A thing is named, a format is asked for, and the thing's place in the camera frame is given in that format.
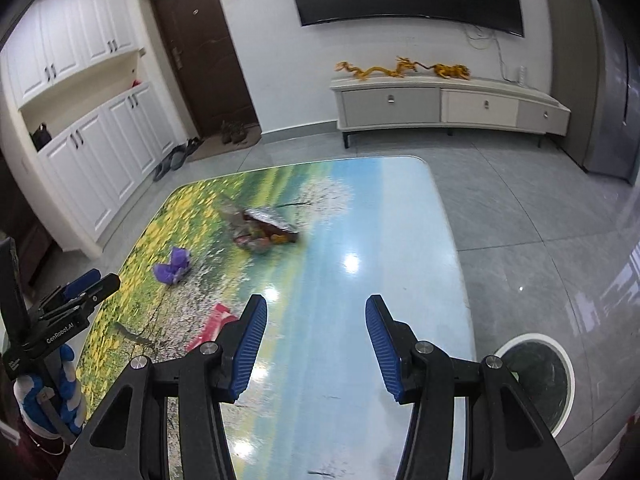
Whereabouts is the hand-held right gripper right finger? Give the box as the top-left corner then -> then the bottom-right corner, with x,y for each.
364,294 -> 574,480

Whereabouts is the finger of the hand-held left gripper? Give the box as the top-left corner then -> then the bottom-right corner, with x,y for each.
40,273 -> 122,319
61,268 -> 102,301

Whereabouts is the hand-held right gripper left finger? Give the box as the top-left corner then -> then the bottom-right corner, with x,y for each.
60,294 -> 269,480

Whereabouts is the red snack wrapper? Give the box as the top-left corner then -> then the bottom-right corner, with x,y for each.
184,302 -> 239,354

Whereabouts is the purple wrapper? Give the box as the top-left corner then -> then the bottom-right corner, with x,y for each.
153,246 -> 194,286

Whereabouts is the brown snack wrapper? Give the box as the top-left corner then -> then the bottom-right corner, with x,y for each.
234,206 -> 301,256

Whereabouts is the clear wrapper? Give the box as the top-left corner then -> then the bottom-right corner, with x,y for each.
219,196 -> 251,236

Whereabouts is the round white trash bin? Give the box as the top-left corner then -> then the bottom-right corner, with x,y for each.
492,332 -> 575,437

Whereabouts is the person's left hand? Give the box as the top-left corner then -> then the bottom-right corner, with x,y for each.
14,344 -> 89,436

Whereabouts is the white lower shoe cabinet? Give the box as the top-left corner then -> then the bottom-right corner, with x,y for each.
37,82 -> 176,241

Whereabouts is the black bag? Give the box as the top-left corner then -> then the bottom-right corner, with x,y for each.
29,122 -> 54,152

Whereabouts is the brown door mat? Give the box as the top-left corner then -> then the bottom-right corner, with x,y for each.
187,124 -> 264,162

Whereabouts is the white television stand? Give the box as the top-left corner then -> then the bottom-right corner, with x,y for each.
329,73 -> 571,149

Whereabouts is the dark brown entrance door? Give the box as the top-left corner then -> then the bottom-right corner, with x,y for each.
148,0 -> 259,141

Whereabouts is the long golden dragon figurine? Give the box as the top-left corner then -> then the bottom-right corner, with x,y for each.
335,61 -> 396,81

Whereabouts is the upright golden dragon figurine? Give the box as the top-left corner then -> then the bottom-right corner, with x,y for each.
394,56 -> 421,79

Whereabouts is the curled golden dragon figurine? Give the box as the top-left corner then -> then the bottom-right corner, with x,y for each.
432,63 -> 471,82

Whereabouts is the grey double-door refrigerator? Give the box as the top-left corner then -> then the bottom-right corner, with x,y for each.
537,0 -> 640,184

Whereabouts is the white upper wall cabinet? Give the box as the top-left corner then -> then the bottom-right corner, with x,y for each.
4,0 -> 139,109

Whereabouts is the white television cable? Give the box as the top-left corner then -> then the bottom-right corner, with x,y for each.
464,24 -> 521,84

